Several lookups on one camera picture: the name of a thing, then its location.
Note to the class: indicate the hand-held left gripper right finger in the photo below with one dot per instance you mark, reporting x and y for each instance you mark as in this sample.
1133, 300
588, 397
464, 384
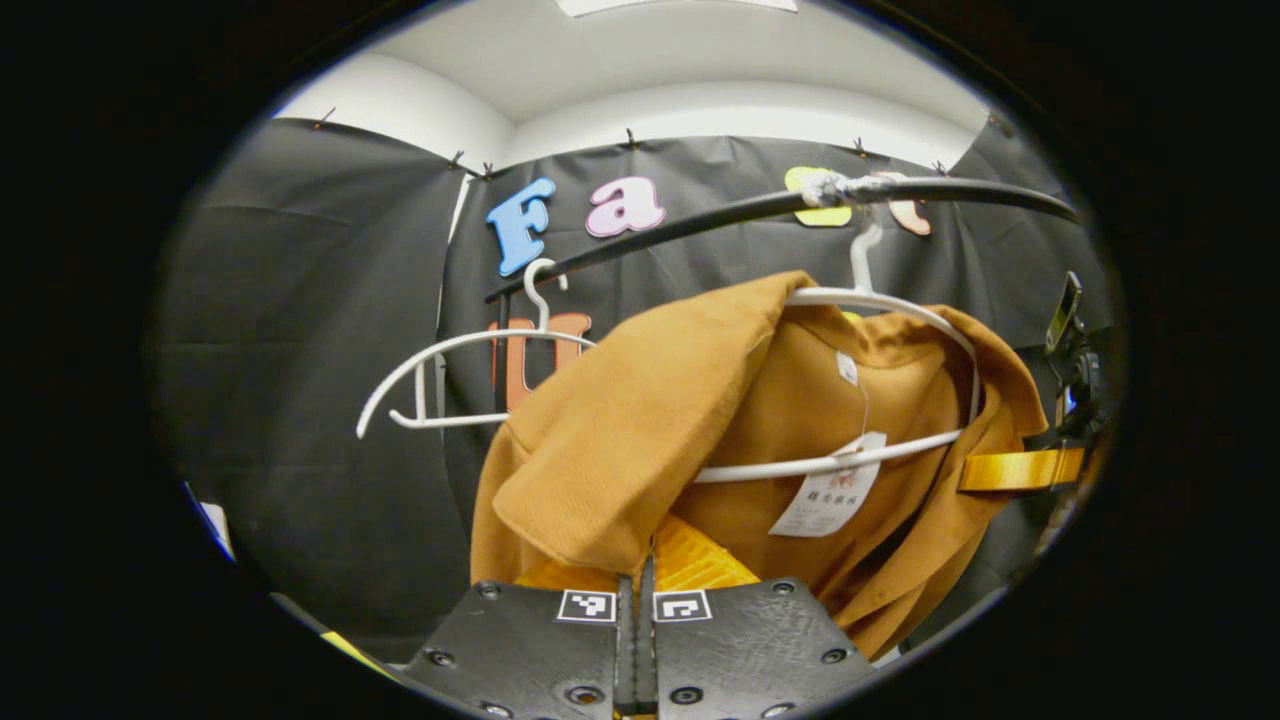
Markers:
750, 640

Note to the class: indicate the black clothes rack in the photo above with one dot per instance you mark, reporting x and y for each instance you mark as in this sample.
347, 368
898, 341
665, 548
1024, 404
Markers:
700, 212

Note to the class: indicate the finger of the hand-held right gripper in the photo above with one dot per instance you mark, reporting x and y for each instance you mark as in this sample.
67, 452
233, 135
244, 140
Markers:
1020, 470

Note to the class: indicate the brown shirt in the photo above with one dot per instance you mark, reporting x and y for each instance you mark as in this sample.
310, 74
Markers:
640, 420

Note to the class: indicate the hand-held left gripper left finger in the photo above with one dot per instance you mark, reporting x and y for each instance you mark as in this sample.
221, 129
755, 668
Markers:
520, 650

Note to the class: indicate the white clothes hanger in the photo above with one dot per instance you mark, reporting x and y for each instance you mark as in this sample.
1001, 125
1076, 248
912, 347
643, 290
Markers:
850, 297
460, 419

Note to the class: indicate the ceiling light panel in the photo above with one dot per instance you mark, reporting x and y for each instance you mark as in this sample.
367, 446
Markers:
680, 5

